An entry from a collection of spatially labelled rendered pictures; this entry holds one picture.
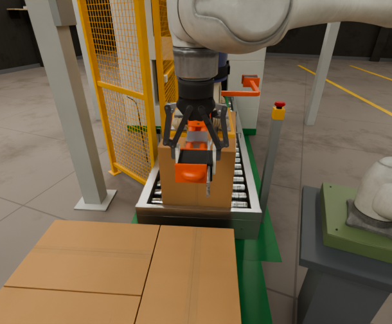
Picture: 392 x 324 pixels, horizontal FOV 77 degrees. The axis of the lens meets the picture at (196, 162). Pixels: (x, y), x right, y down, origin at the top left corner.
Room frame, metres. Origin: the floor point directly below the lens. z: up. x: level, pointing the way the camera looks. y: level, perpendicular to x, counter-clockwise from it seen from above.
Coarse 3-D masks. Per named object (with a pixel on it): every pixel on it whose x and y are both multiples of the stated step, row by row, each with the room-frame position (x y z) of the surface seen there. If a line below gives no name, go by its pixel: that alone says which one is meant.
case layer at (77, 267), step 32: (64, 224) 0.99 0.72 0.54; (96, 224) 0.99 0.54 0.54; (128, 224) 0.99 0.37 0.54; (32, 256) 0.78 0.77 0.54; (64, 256) 0.78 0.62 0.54; (96, 256) 0.78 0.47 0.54; (128, 256) 0.78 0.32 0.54; (160, 256) 0.78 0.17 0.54; (192, 256) 0.78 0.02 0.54; (224, 256) 0.78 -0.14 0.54; (32, 288) 0.63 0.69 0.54; (64, 288) 0.62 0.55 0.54; (96, 288) 0.62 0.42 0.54; (128, 288) 0.62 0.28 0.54; (160, 288) 0.62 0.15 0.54; (192, 288) 0.62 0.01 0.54; (224, 288) 0.62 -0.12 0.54; (0, 320) 0.50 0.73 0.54; (32, 320) 0.50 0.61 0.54; (64, 320) 0.50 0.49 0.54; (96, 320) 0.50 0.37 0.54; (128, 320) 0.50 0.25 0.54; (160, 320) 0.50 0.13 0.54; (192, 320) 0.50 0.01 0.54; (224, 320) 0.50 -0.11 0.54
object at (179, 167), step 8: (184, 152) 0.54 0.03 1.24; (192, 152) 0.54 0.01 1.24; (200, 152) 0.54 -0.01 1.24; (184, 160) 0.50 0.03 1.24; (192, 160) 0.50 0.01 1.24; (200, 160) 0.50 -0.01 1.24; (176, 168) 0.48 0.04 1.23; (184, 168) 0.48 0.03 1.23; (192, 168) 0.48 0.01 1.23; (200, 168) 0.48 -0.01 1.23; (176, 176) 0.48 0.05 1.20
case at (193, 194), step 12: (180, 144) 1.16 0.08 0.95; (168, 156) 1.12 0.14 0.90; (228, 156) 1.08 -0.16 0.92; (168, 168) 1.12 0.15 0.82; (216, 168) 1.09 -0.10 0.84; (228, 168) 1.08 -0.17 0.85; (168, 180) 1.12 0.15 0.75; (216, 180) 1.09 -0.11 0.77; (228, 180) 1.08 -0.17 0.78; (168, 192) 1.12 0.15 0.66; (180, 192) 1.11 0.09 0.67; (192, 192) 1.10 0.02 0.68; (204, 192) 1.09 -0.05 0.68; (216, 192) 1.09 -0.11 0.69; (228, 192) 1.08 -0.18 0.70; (168, 204) 1.12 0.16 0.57; (180, 204) 1.11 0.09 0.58; (192, 204) 1.10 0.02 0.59; (204, 204) 1.09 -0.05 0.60; (216, 204) 1.09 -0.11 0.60; (228, 204) 1.08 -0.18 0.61
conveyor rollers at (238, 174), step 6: (228, 102) 3.21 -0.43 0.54; (240, 168) 1.59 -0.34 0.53; (234, 174) 1.50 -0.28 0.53; (240, 174) 1.50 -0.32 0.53; (234, 180) 1.42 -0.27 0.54; (240, 180) 1.42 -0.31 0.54; (234, 186) 1.34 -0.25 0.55; (240, 186) 1.33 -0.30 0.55; (156, 192) 1.28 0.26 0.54; (234, 192) 1.27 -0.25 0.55; (156, 198) 1.21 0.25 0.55; (234, 198) 1.24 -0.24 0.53; (240, 198) 1.23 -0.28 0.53; (234, 204) 1.16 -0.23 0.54; (240, 204) 1.15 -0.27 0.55; (246, 204) 1.15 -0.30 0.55
